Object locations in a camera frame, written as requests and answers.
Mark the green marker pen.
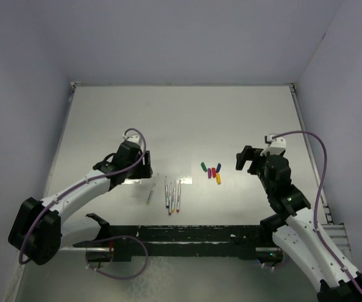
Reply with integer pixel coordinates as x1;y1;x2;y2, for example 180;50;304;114
146;173;159;205

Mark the purple marker pen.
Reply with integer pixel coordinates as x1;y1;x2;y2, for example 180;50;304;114
165;176;172;216

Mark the yellow marker pen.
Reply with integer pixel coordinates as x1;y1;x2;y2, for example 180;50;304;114
170;181;177;213

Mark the red marker pen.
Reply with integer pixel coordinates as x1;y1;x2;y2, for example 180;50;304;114
176;180;182;213

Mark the purple pen cap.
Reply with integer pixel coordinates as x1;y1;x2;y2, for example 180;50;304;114
207;168;212;179

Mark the green pen cap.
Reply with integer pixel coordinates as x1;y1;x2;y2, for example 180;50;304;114
200;162;207;172

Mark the blue marker pen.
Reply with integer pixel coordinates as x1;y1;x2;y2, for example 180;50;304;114
167;183;173;209

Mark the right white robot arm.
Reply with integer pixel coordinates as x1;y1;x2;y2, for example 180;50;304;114
236;145;362;301

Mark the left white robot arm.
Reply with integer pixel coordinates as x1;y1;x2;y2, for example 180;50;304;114
8;135;153;266

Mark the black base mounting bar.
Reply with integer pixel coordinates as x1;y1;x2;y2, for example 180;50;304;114
74;214;285;266

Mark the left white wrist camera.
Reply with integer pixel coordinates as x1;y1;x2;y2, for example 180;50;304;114
122;133;143;147

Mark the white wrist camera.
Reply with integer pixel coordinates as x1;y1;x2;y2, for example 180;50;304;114
260;133;287;157
122;133;143;147

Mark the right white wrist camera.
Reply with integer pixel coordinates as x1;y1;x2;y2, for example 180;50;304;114
260;133;287;157

